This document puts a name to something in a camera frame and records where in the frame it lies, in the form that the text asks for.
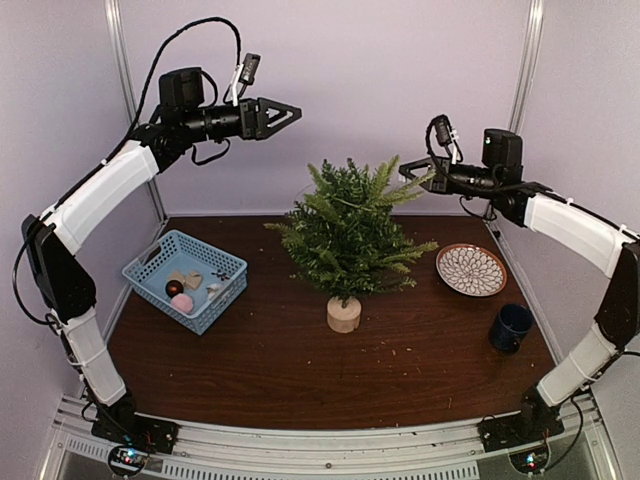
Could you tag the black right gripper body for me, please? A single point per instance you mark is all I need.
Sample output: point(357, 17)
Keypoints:
point(443, 176)

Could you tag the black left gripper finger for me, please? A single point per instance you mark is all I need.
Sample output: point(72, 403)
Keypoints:
point(272, 108)
point(272, 123)

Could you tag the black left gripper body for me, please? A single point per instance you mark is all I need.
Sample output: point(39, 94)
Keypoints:
point(249, 131)

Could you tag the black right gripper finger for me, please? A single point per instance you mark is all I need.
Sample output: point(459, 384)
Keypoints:
point(412, 183)
point(410, 167)

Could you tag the small green christmas tree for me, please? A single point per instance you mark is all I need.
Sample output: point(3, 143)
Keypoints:
point(342, 237)

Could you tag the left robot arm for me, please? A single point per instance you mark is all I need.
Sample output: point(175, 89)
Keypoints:
point(180, 121)

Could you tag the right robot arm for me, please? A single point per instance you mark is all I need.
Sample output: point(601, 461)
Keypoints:
point(613, 249)

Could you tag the round wooden tree base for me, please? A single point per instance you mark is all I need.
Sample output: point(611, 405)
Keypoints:
point(343, 316)

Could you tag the floral patterned ceramic plate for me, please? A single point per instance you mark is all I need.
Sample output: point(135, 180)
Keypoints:
point(471, 270)

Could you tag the dark berry sprig ornament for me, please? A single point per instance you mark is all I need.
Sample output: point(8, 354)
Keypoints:
point(220, 275)

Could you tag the dark blue mug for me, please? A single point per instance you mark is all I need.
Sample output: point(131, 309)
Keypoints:
point(511, 325)

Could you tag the beige fabric bow ornament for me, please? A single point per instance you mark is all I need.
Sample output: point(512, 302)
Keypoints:
point(192, 280)

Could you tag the white fluffy ornament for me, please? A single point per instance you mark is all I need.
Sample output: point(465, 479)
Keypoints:
point(213, 290)

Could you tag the light blue plastic basket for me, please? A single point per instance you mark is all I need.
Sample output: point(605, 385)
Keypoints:
point(148, 274)

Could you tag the dark red bauble ornament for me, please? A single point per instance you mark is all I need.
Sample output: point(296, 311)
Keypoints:
point(174, 288)

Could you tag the pink pompom ornament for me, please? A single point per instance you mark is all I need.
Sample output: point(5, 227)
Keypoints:
point(183, 303)

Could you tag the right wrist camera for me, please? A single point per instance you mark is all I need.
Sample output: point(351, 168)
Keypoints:
point(447, 138)

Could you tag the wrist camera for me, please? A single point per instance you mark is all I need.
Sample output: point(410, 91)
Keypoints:
point(242, 78)
point(447, 138)

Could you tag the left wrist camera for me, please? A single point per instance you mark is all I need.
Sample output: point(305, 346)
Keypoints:
point(242, 78)

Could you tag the right aluminium frame post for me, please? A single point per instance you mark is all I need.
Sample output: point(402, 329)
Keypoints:
point(528, 65)

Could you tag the aluminium frame post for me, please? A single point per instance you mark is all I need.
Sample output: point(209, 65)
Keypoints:
point(118, 44)
point(528, 65)

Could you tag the left aluminium frame post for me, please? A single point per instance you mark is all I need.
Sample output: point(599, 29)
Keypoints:
point(118, 44)

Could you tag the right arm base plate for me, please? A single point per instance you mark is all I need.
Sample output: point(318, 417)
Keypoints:
point(515, 430)

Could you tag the aluminium front rail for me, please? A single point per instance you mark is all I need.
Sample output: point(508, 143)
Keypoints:
point(452, 450)

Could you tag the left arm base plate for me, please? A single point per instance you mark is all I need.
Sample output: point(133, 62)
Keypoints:
point(143, 433)

